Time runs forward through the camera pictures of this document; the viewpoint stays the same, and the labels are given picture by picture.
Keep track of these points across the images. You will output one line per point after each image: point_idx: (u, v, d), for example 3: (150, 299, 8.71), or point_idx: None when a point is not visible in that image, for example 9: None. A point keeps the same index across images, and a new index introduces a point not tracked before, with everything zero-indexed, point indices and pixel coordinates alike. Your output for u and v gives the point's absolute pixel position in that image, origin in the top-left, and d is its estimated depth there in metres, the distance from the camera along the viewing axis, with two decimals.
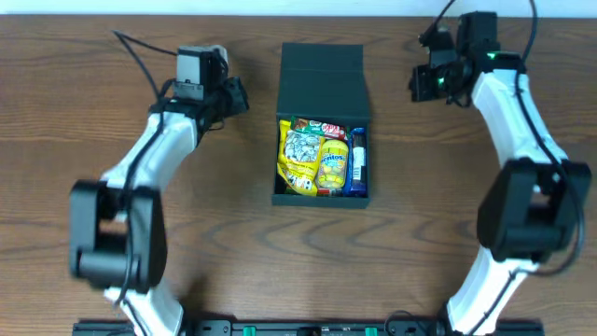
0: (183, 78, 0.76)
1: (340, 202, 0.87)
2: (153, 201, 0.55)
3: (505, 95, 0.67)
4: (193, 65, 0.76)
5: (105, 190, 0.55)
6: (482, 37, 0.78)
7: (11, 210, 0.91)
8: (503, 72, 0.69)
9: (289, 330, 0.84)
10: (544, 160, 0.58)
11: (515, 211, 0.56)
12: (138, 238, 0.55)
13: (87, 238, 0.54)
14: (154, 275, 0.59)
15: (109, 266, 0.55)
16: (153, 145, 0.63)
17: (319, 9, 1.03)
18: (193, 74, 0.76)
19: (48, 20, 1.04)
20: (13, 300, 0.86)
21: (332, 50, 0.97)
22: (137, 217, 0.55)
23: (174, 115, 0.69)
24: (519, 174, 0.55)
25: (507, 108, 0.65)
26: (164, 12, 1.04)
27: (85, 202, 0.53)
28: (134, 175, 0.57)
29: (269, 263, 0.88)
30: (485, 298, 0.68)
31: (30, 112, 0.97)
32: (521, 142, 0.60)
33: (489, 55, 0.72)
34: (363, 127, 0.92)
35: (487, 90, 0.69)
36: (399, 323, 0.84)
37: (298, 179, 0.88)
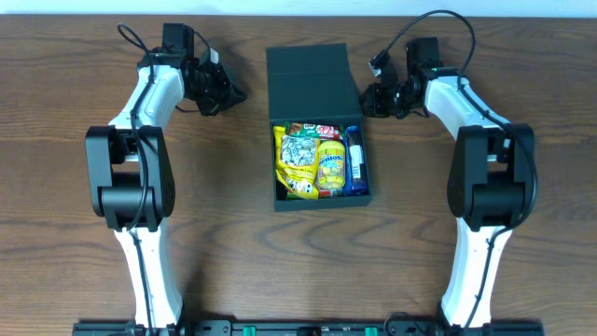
0: (169, 44, 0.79)
1: (343, 202, 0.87)
2: (158, 134, 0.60)
3: (451, 91, 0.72)
4: (178, 33, 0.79)
5: (114, 132, 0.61)
6: (426, 59, 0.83)
7: (10, 210, 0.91)
8: (445, 77, 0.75)
9: (289, 330, 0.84)
10: (493, 127, 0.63)
11: (477, 171, 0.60)
12: (151, 171, 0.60)
13: (104, 174, 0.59)
14: (169, 209, 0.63)
15: (126, 199, 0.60)
16: (146, 95, 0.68)
17: (320, 10, 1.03)
18: (178, 39, 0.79)
19: (48, 20, 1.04)
20: (13, 299, 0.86)
21: (315, 51, 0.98)
22: (148, 150, 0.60)
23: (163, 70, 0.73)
24: (473, 137, 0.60)
25: (456, 101, 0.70)
26: (165, 12, 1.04)
27: (99, 141, 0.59)
28: (136, 117, 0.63)
29: (269, 263, 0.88)
30: (473, 277, 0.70)
31: (30, 112, 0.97)
32: (470, 119, 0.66)
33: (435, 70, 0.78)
34: (356, 125, 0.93)
35: (436, 93, 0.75)
36: (400, 323, 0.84)
37: (298, 184, 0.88)
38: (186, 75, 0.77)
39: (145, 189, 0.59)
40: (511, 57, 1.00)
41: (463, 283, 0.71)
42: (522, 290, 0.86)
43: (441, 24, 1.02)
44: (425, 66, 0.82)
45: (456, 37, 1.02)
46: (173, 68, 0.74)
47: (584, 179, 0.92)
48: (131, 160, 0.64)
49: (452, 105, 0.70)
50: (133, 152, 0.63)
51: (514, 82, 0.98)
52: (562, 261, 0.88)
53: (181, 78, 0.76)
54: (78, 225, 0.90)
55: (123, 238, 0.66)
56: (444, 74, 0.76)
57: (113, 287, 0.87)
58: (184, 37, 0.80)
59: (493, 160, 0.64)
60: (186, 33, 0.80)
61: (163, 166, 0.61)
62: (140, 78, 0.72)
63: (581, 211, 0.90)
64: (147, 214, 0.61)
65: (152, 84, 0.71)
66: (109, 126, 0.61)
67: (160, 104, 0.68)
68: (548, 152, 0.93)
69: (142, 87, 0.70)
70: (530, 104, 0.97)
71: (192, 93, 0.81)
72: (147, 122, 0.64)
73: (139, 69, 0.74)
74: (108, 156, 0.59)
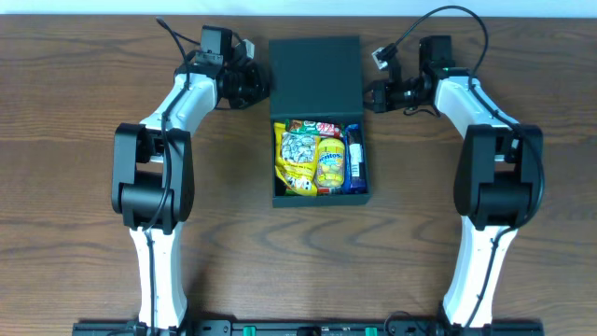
0: (206, 48, 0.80)
1: (342, 200, 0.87)
2: (186, 139, 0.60)
3: (461, 90, 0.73)
4: (216, 35, 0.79)
5: (144, 131, 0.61)
6: (440, 57, 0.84)
7: (11, 210, 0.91)
8: (455, 76, 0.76)
9: (289, 330, 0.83)
10: (502, 127, 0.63)
11: (485, 171, 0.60)
12: (173, 175, 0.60)
13: (127, 174, 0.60)
14: (187, 214, 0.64)
15: (145, 199, 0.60)
16: (179, 101, 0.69)
17: (320, 9, 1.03)
18: (216, 43, 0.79)
19: (48, 20, 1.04)
20: (13, 299, 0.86)
21: (325, 41, 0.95)
22: (175, 155, 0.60)
23: (201, 78, 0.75)
24: (482, 136, 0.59)
25: (465, 99, 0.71)
26: (165, 12, 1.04)
27: (127, 139, 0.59)
28: (167, 119, 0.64)
29: (269, 263, 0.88)
30: (476, 277, 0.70)
31: (30, 112, 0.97)
32: (478, 118, 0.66)
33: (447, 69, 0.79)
34: (357, 124, 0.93)
35: (446, 92, 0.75)
36: (400, 322, 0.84)
37: (297, 180, 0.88)
38: (222, 86, 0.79)
39: (166, 192, 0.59)
40: (511, 58, 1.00)
41: (466, 283, 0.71)
42: (522, 290, 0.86)
43: (441, 24, 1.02)
44: (437, 65, 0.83)
45: (457, 37, 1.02)
46: (209, 77, 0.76)
47: (584, 179, 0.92)
48: (157, 160, 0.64)
49: (460, 104, 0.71)
50: (160, 153, 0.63)
51: (514, 82, 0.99)
52: (562, 261, 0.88)
53: (215, 89, 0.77)
54: (78, 225, 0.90)
55: (139, 237, 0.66)
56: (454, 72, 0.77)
57: (113, 288, 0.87)
58: (222, 41, 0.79)
59: (501, 160, 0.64)
60: (224, 38, 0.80)
61: (187, 171, 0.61)
62: (176, 83, 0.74)
63: (581, 211, 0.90)
64: (164, 216, 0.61)
65: (187, 90, 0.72)
66: (143, 125, 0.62)
67: (192, 110, 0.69)
68: (548, 152, 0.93)
69: (177, 92, 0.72)
70: (530, 105, 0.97)
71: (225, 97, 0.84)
72: (177, 126, 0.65)
73: (176, 76, 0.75)
74: (135, 154, 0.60)
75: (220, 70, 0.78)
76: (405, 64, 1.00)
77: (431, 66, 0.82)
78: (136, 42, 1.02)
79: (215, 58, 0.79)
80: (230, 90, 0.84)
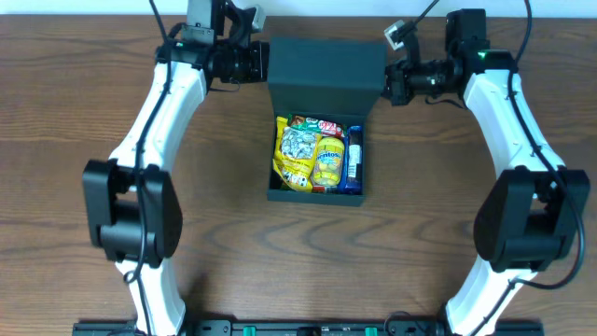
0: (194, 20, 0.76)
1: (336, 200, 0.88)
2: (161, 181, 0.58)
3: (498, 99, 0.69)
4: (202, 6, 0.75)
5: (115, 169, 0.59)
6: (471, 36, 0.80)
7: (10, 210, 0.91)
8: (493, 71, 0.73)
9: (289, 330, 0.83)
10: (540, 169, 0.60)
11: (515, 223, 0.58)
12: (149, 216, 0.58)
13: (103, 215, 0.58)
14: (171, 248, 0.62)
15: (126, 237, 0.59)
16: (159, 113, 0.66)
17: (319, 9, 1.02)
18: (202, 16, 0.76)
19: (48, 20, 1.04)
20: (13, 299, 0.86)
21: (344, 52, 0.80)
22: (146, 197, 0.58)
23: (182, 79, 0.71)
24: (517, 186, 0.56)
25: (502, 114, 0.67)
26: (165, 12, 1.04)
27: (96, 181, 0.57)
28: (142, 150, 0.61)
29: (269, 263, 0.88)
30: (484, 303, 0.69)
31: (31, 112, 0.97)
32: (518, 151, 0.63)
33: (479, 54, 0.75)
34: (360, 125, 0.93)
35: (481, 93, 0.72)
36: (400, 322, 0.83)
37: (293, 175, 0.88)
38: (211, 67, 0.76)
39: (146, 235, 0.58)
40: None
41: (475, 304, 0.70)
42: (522, 290, 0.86)
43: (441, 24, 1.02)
44: (470, 46, 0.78)
45: None
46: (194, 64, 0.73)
47: None
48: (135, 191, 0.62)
49: (497, 118, 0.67)
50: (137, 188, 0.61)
51: None
52: (562, 261, 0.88)
53: (203, 76, 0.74)
54: (78, 225, 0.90)
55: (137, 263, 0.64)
56: (492, 66, 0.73)
57: (113, 287, 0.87)
58: (209, 11, 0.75)
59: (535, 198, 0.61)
60: (213, 8, 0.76)
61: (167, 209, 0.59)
62: (153, 88, 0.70)
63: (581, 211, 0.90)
64: (148, 255, 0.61)
65: (166, 95, 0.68)
66: (113, 160, 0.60)
67: (173, 129, 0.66)
68: None
69: (156, 99, 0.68)
70: (530, 105, 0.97)
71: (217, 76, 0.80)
72: (154, 158, 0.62)
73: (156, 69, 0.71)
74: (108, 195, 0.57)
75: (209, 48, 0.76)
76: None
77: (462, 48, 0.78)
78: (136, 42, 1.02)
79: (204, 34, 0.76)
80: (222, 68, 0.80)
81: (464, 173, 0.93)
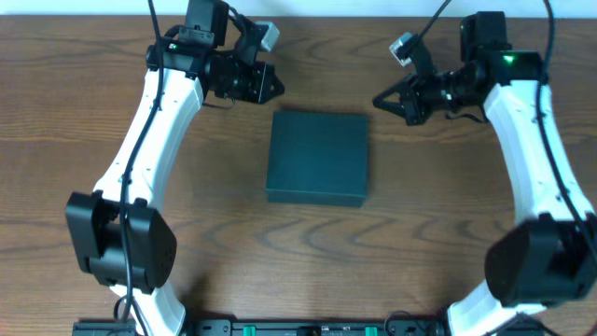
0: (193, 23, 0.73)
1: (334, 200, 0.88)
2: (147, 221, 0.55)
3: (524, 121, 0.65)
4: (206, 9, 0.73)
5: (100, 203, 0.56)
6: (491, 40, 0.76)
7: (10, 210, 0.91)
8: (520, 81, 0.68)
9: (289, 330, 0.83)
10: (565, 216, 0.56)
11: (534, 273, 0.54)
12: (135, 251, 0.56)
13: (89, 248, 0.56)
14: (161, 277, 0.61)
15: (115, 268, 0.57)
16: (148, 136, 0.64)
17: (319, 10, 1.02)
18: (205, 18, 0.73)
19: (48, 21, 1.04)
20: (13, 299, 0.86)
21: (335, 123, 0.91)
22: (131, 234, 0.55)
23: (170, 89, 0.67)
24: (541, 240, 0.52)
25: (528, 142, 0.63)
26: (165, 13, 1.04)
27: (79, 217, 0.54)
28: (127, 182, 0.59)
29: (269, 263, 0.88)
30: (490, 322, 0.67)
31: (31, 113, 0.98)
32: (544, 191, 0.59)
33: (506, 57, 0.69)
34: (358, 125, 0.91)
35: (505, 112, 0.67)
36: (400, 322, 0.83)
37: (291, 175, 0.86)
38: (208, 70, 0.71)
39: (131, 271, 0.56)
40: None
41: (480, 320, 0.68)
42: None
43: (441, 24, 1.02)
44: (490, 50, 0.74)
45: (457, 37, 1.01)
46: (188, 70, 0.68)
47: (583, 179, 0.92)
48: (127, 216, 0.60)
49: (523, 146, 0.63)
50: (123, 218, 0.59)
51: None
52: None
53: (199, 88, 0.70)
54: None
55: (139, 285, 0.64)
56: (518, 76, 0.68)
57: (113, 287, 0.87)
58: (213, 15, 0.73)
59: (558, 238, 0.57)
60: (215, 12, 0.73)
61: (156, 244, 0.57)
62: (143, 101, 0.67)
63: None
64: (139, 284, 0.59)
65: (159, 112, 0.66)
66: (99, 191, 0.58)
67: (162, 156, 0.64)
68: None
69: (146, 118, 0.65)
70: None
71: (216, 89, 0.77)
72: (142, 189, 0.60)
73: (146, 78, 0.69)
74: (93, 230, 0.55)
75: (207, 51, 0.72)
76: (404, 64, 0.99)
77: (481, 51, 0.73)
78: (137, 43, 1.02)
79: (204, 35, 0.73)
80: (221, 78, 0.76)
81: (464, 172, 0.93)
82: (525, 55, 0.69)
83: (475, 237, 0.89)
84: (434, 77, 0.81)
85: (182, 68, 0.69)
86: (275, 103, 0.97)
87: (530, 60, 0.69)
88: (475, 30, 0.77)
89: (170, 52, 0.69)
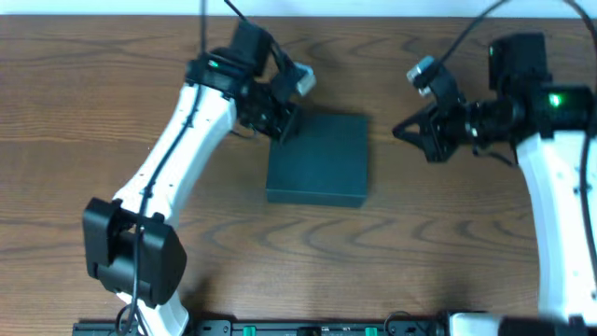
0: (238, 48, 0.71)
1: (333, 200, 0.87)
2: (162, 240, 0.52)
3: (562, 189, 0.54)
4: (252, 34, 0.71)
5: (117, 212, 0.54)
6: (525, 69, 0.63)
7: (10, 210, 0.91)
8: (563, 133, 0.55)
9: (289, 330, 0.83)
10: None
11: None
12: (145, 268, 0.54)
13: (99, 255, 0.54)
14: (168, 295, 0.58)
15: (123, 279, 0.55)
16: (176, 150, 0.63)
17: (319, 10, 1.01)
18: (250, 40, 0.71)
19: (48, 21, 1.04)
20: (13, 299, 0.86)
21: (335, 125, 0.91)
22: (144, 251, 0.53)
23: (206, 104, 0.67)
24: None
25: (566, 219, 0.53)
26: (165, 13, 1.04)
27: (94, 224, 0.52)
28: (149, 195, 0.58)
29: (269, 263, 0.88)
30: None
31: (31, 113, 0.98)
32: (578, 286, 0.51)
33: (550, 97, 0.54)
34: (356, 127, 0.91)
35: (539, 173, 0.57)
36: (400, 322, 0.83)
37: (292, 174, 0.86)
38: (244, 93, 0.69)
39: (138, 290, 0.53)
40: None
41: None
42: (523, 290, 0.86)
43: (441, 24, 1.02)
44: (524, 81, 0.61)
45: (457, 37, 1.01)
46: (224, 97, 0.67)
47: None
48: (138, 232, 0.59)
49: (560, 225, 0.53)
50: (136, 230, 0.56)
51: None
52: None
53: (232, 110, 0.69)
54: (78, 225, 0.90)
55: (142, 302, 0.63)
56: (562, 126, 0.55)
57: None
58: (260, 39, 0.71)
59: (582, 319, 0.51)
60: (261, 42, 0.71)
61: (166, 265, 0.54)
62: (177, 115, 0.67)
63: None
64: (145, 299, 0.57)
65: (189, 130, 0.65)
66: (117, 200, 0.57)
67: (186, 179, 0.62)
68: None
69: (178, 131, 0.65)
70: None
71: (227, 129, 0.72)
72: (162, 206, 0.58)
73: (183, 90, 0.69)
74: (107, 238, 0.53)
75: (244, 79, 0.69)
76: (405, 64, 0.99)
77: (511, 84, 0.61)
78: (137, 43, 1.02)
79: (247, 56, 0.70)
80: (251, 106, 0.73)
81: (464, 173, 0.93)
82: (576, 91, 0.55)
83: (475, 237, 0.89)
84: (456, 110, 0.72)
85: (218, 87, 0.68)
86: None
87: (583, 102, 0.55)
88: (505, 58, 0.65)
89: (209, 69, 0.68)
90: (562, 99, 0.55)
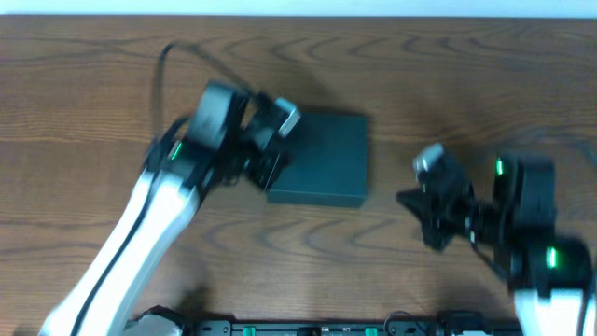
0: (204, 117, 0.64)
1: (336, 200, 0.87)
2: None
3: None
4: (220, 101, 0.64)
5: None
6: (533, 205, 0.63)
7: (11, 211, 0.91)
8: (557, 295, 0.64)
9: (289, 331, 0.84)
10: None
11: None
12: None
13: None
14: None
15: None
16: (118, 260, 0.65)
17: (319, 9, 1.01)
18: (219, 107, 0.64)
19: (48, 20, 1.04)
20: (15, 299, 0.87)
21: (335, 125, 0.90)
22: None
23: (160, 202, 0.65)
24: None
25: None
26: (165, 12, 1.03)
27: None
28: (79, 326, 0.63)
29: (269, 263, 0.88)
30: None
31: (31, 113, 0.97)
32: None
33: (548, 262, 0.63)
34: (357, 126, 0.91)
35: None
36: (400, 323, 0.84)
37: (293, 175, 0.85)
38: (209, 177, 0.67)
39: None
40: (513, 58, 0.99)
41: None
42: None
43: (442, 23, 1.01)
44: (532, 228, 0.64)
45: (458, 36, 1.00)
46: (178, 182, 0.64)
47: (584, 180, 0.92)
48: None
49: None
50: None
51: (514, 83, 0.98)
52: None
53: (197, 191, 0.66)
54: (78, 225, 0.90)
55: None
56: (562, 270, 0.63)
57: None
58: (229, 103, 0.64)
59: None
60: (229, 108, 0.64)
61: None
62: (127, 211, 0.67)
63: (582, 212, 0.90)
64: None
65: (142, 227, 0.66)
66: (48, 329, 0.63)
67: (119, 308, 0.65)
68: (548, 152, 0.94)
69: (124, 237, 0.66)
70: (530, 105, 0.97)
71: (200, 195, 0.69)
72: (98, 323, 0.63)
73: (139, 181, 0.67)
74: None
75: (214, 157, 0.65)
76: (405, 64, 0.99)
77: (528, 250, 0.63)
78: (136, 43, 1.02)
79: (215, 130, 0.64)
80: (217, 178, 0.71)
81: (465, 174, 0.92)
82: (572, 250, 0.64)
83: None
84: (460, 203, 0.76)
85: (176, 177, 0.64)
86: None
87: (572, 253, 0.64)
88: (513, 187, 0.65)
89: (169, 158, 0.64)
90: (557, 259, 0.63)
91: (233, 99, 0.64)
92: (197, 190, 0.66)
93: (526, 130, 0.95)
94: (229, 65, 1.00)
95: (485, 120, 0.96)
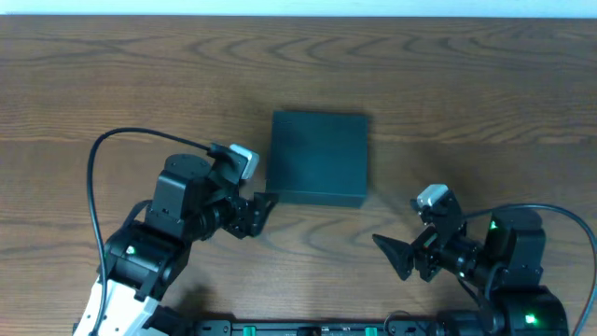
0: (160, 206, 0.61)
1: (335, 201, 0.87)
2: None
3: None
4: (176, 193, 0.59)
5: None
6: (520, 266, 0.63)
7: (10, 210, 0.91)
8: None
9: (289, 330, 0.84)
10: None
11: None
12: None
13: None
14: None
15: None
16: None
17: (319, 10, 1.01)
18: (175, 203, 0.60)
19: (48, 20, 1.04)
20: (15, 298, 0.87)
21: (335, 124, 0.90)
22: None
23: (119, 293, 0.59)
24: None
25: None
26: (165, 12, 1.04)
27: None
28: None
29: (269, 263, 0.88)
30: None
31: (31, 113, 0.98)
32: None
33: (526, 319, 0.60)
34: (357, 126, 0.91)
35: None
36: (400, 322, 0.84)
37: (293, 175, 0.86)
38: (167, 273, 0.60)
39: None
40: (512, 58, 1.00)
41: None
42: None
43: (442, 23, 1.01)
44: (514, 281, 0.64)
45: (457, 36, 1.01)
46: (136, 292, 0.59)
47: (584, 179, 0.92)
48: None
49: None
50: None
51: (514, 83, 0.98)
52: (562, 261, 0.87)
53: (157, 287, 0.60)
54: (78, 224, 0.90)
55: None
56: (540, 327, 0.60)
57: None
58: (182, 196, 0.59)
59: None
60: (187, 191, 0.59)
61: None
62: (91, 294, 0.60)
63: (582, 211, 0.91)
64: None
65: (103, 320, 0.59)
66: None
67: None
68: (548, 151, 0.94)
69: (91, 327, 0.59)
70: (530, 104, 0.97)
71: (184, 265, 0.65)
72: None
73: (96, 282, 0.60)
74: None
75: (170, 258, 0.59)
76: (405, 64, 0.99)
77: (507, 309, 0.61)
78: (137, 42, 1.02)
79: (174, 216, 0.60)
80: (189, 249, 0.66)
81: (464, 173, 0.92)
82: (548, 301, 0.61)
83: (474, 237, 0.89)
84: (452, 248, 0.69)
85: (134, 283, 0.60)
86: (275, 103, 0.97)
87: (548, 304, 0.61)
88: (504, 244, 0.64)
89: (124, 258, 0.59)
90: (535, 315, 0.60)
91: (189, 182, 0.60)
92: (157, 287, 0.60)
93: (525, 129, 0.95)
94: (228, 64, 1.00)
95: (484, 119, 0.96)
